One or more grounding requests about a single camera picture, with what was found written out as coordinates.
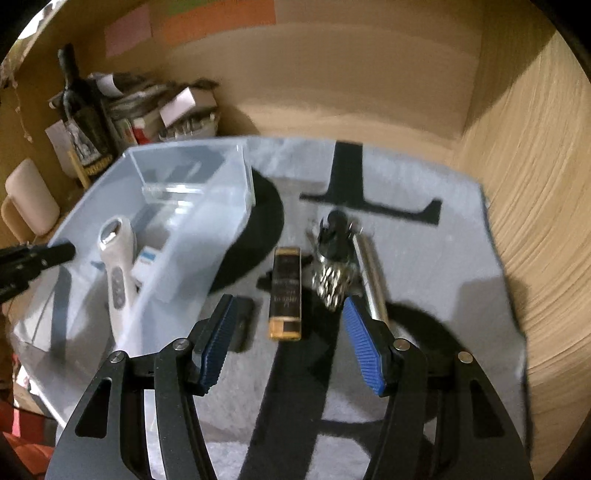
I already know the silver metal cylinder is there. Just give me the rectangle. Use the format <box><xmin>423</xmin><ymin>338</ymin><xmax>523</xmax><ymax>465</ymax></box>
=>
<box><xmin>352</xmin><ymin>233</ymin><xmax>391</xmax><ymax>324</ymax></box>

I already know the grey printed cloth mat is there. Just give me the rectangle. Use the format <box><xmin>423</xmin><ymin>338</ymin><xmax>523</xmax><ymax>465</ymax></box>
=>
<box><xmin>11</xmin><ymin>136</ymin><xmax>532</xmax><ymax>480</ymax></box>

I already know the white handheld massager device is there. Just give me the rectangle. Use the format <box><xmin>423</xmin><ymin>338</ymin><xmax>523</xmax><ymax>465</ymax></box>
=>
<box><xmin>99</xmin><ymin>217</ymin><xmax>138</xmax><ymax>349</ymax></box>

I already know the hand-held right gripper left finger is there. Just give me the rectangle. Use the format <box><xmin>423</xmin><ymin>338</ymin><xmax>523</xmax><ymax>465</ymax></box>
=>
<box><xmin>45</xmin><ymin>294</ymin><xmax>239</xmax><ymax>480</ymax></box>

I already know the white and blue small box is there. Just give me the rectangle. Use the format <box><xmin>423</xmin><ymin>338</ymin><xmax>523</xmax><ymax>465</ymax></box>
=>
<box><xmin>131</xmin><ymin>247</ymin><xmax>164</xmax><ymax>289</ymax></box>

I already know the pile of papers and boxes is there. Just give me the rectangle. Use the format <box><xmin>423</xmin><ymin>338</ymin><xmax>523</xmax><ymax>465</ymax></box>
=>
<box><xmin>48</xmin><ymin>71</ymin><xmax>220</xmax><ymax>145</ymax></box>

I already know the clear plastic storage bin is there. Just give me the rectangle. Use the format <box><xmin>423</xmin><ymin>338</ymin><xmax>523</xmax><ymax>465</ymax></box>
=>
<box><xmin>11</xmin><ymin>140</ymin><xmax>257</xmax><ymax>430</ymax></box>

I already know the pink paper sheet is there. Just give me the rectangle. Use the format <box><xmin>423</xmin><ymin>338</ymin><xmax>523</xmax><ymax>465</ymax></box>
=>
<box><xmin>104</xmin><ymin>4</ymin><xmax>154</xmax><ymax>58</ymax></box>

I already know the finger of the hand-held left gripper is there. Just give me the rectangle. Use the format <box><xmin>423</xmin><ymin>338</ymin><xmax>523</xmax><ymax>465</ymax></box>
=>
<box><xmin>0</xmin><ymin>243</ymin><xmax>76</xmax><ymax>303</ymax></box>

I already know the clear acrylic tray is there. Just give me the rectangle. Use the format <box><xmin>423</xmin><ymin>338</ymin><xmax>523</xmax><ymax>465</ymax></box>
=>
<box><xmin>128</xmin><ymin>147</ymin><xmax>245</xmax><ymax>204</ymax></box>

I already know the beige cushioned chair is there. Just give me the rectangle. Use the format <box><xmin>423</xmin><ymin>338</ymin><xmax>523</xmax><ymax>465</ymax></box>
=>
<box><xmin>1</xmin><ymin>158</ymin><xmax>62</xmax><ymax>243</ymax></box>

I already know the black and gold rectangular box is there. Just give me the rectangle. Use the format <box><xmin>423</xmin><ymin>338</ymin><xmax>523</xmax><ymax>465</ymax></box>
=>
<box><xmin>269</xmin><ymin>247</ymin><xmax>303</xmax><ymax>342</ymax></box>

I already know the silver studded perfume bottle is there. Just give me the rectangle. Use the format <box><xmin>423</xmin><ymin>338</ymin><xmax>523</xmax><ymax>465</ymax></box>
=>
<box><xmin>308</xmin><ymin>209</ymin><xmax>362</xmax><ymax>311</ymax></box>

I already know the dark wine bottle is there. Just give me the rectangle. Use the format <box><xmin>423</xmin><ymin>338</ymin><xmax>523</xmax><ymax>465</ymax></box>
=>
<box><xmin>57</xmin><ymin>44</ymin><xmax>116</xmax><ymax>189</ymax></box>

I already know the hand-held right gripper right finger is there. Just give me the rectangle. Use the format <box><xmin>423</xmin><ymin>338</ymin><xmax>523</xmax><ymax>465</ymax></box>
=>
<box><xmin>342</xmin><ymin>295</ymin><xmax>535</xmax><ymax>480</ymax></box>

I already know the orange paper sheet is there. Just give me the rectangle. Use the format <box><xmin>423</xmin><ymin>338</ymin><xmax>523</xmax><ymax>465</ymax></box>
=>
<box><xmin>163</xmin><ymin>0</ymin><xmax>276</xmax><ymax>46</ymax></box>

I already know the small black rectangular object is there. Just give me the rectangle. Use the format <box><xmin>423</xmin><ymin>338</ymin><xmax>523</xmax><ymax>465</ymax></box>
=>
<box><xmin>227</xmin><ymin>298</ymin><xmax>256</xmax><ymax>354</ymax></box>

